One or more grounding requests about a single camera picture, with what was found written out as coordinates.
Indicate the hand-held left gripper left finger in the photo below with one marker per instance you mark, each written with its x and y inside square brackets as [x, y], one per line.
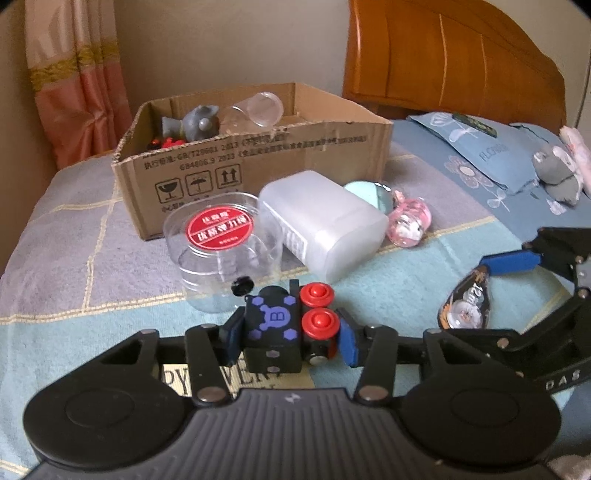
[232, 339]

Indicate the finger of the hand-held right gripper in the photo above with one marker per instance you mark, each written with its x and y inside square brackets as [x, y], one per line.
[508, 263]
[554, 327]

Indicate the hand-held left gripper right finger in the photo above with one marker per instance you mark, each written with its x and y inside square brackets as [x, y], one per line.
[348, 344]

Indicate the black toy car red wheels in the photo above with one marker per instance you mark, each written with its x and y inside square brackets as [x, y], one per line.
[277, 332]

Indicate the correction tape dispenser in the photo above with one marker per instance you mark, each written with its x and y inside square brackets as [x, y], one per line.
[466, 300]

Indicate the clear round red-label container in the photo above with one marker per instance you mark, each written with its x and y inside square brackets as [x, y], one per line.
[217, 249]

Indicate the white frosted plastic box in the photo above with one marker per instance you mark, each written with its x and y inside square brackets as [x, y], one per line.
[323, 221]

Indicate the teal egg-shaped case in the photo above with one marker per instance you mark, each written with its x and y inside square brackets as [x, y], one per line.
[367, 194]

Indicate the brown cardboard box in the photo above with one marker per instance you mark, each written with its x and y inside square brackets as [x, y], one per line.
[277, 166]

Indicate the red toy train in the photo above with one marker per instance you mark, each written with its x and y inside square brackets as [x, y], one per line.
[166, 142]

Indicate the grey cat figure toy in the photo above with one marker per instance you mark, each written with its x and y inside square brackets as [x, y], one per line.
[198, 122]

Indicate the clear frosted plastic jar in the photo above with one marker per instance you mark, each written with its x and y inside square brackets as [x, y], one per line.
[258, 110]

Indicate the grey plush toy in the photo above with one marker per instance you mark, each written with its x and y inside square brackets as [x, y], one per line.
[556, 173]

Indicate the blue floral pillow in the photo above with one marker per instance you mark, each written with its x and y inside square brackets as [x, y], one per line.
[485, 157]

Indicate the pink plush toy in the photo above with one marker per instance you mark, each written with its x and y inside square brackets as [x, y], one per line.
[577, 152]

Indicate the blue floral bed sheet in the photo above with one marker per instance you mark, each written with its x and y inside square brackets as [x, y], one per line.
[434, 152]

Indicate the green camouflage case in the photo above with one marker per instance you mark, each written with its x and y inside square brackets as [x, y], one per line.
[475, 124]

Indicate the wooden headboard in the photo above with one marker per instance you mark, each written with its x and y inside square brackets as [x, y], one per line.
[438, 50]

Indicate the pink beige curtain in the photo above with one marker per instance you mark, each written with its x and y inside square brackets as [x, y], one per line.
[74, 78]

